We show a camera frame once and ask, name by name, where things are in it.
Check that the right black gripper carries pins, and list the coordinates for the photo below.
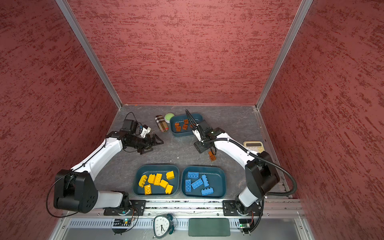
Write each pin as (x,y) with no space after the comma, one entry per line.
(200,147)

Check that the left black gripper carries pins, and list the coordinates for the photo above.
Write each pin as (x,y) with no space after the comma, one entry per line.
(148,144)

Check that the yellow brick tall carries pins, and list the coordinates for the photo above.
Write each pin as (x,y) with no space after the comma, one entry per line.
(158,179)

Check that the blue brick thin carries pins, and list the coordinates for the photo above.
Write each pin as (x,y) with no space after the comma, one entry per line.
(193,175)

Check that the yellow brick bottom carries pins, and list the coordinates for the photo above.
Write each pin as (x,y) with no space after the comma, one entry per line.
(168,189)

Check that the blue brick long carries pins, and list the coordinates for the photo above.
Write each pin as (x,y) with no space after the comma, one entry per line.
(188,186)

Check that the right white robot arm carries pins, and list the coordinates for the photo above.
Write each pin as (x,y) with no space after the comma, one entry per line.
(260,173)

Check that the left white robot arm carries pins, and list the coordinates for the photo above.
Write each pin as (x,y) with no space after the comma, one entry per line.
(74,189)

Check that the front left teal bin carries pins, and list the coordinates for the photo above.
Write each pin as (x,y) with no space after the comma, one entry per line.
(156,169)

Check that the teal bin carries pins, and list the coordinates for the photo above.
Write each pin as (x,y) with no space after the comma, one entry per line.
(156,169)
(216,177)
(181,126)

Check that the back teal bin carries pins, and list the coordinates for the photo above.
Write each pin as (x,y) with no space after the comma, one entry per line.
(181,126)

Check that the green round ball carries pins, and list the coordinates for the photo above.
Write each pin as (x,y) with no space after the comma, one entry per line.
(168,117)

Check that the front right teal bin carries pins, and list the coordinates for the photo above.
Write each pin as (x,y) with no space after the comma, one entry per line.
(216,177)

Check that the beige calculator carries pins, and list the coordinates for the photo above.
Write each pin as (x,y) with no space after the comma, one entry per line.
(256,146)

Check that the white analog clock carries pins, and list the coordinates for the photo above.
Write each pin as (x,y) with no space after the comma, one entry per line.
(163,225)

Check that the left controller board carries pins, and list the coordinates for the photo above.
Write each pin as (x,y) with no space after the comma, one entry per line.
(121,223)

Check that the controller board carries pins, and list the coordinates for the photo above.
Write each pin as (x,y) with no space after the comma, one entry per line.
(121,223)
(245,223)

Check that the dark green pad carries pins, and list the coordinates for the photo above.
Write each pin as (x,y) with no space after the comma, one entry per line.
(209,227)

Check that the right controller board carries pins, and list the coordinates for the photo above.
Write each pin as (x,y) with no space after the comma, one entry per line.
(245,223)

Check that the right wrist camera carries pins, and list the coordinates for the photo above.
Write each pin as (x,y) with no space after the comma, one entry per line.
(197,134)

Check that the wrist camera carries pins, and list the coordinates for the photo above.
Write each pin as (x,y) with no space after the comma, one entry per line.
(197,134)
(135,128)

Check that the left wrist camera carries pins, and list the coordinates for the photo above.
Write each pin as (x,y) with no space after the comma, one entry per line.
(135,128)

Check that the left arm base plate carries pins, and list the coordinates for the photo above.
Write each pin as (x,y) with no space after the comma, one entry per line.
(136,208)

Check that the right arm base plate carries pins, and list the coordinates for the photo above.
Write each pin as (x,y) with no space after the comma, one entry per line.
(234,208)

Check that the aluminium front rail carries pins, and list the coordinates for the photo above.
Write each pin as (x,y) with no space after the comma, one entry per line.
(206,208)

